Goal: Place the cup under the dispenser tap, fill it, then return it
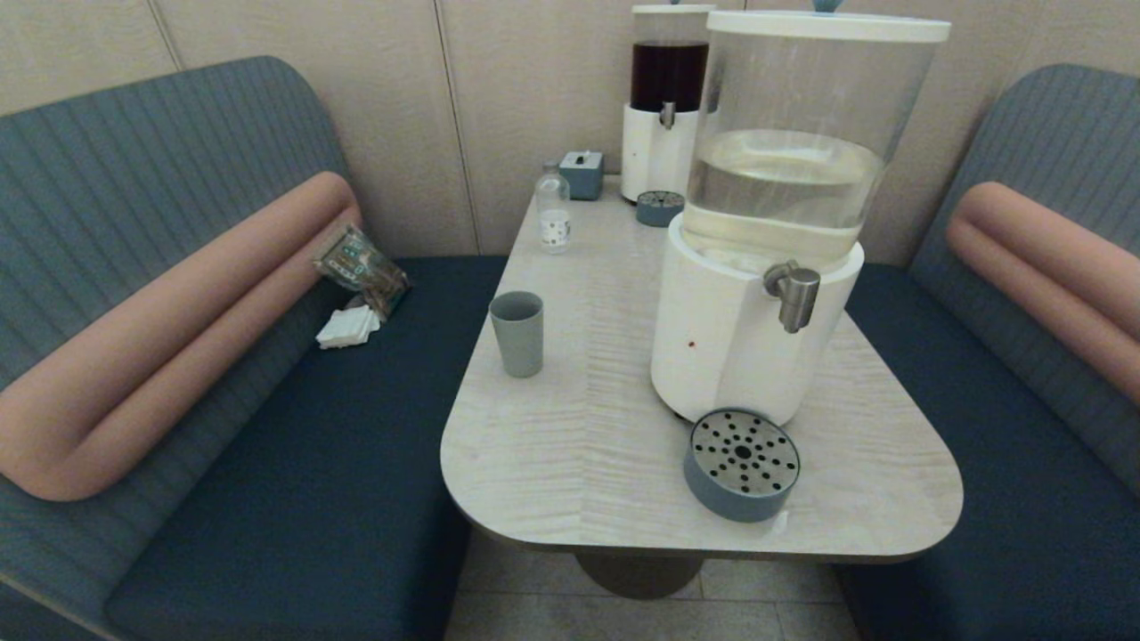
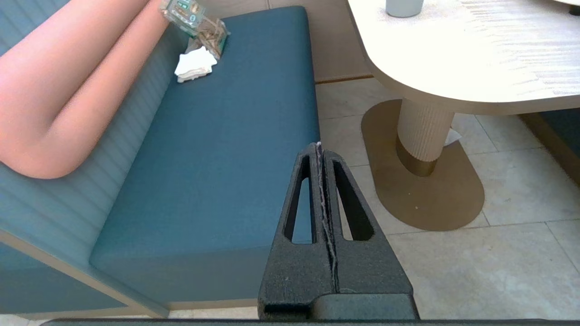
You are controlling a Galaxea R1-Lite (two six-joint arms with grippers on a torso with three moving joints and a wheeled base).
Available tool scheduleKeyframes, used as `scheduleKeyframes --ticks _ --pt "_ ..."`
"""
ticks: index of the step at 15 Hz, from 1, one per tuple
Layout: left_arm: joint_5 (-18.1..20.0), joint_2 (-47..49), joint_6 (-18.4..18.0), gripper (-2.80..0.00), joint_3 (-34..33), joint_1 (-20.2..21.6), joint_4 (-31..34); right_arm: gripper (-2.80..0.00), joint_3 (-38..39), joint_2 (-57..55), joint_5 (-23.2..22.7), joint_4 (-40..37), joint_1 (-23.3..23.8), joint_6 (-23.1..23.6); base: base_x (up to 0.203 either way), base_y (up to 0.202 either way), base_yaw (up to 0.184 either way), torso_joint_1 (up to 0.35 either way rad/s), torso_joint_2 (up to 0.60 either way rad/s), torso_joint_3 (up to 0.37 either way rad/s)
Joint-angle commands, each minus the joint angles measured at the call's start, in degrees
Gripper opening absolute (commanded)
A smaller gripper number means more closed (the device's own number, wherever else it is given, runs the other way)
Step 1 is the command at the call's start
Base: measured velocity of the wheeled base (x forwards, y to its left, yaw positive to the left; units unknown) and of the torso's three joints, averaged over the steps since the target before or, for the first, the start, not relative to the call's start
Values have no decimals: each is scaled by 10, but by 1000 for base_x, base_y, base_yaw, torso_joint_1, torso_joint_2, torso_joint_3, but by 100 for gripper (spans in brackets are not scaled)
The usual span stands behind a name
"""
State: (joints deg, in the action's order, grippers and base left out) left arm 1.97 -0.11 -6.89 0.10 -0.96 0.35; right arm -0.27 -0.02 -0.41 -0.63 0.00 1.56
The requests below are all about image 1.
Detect large clear water dispenser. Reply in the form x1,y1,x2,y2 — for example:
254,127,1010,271
650,7,952,427

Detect white napkin stack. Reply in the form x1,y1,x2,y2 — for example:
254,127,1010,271
315,305,382,350

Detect small blue perforated drip tray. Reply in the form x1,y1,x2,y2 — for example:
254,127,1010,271
636,190,686,228

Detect round table pedestal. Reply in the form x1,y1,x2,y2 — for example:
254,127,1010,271
574,552,704,600

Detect pink bolster cushion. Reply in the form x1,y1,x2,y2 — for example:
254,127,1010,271
0,171,362,502
946,182,1140,406

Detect blue-grey tissue box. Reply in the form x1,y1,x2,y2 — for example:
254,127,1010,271
559,150,606,201

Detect dark drink dispenser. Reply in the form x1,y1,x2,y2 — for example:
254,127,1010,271
621,3,718,204

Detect large silver dispenser tap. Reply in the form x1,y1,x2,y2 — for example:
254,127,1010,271
763,261,822,335

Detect large blue perforated drip tray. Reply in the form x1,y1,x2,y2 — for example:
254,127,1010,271
683,408,801,523

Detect grey plastic cup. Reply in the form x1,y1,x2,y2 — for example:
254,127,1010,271
489,291,545,378

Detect printed snack bag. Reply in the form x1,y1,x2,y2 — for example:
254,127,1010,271
313,224,412,321

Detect blue upholstered bench sofa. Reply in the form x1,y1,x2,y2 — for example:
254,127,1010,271
837,62,1140,641
0,55,509,641

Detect clear plastic bottle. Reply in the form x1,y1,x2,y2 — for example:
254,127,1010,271
535,160,572,256

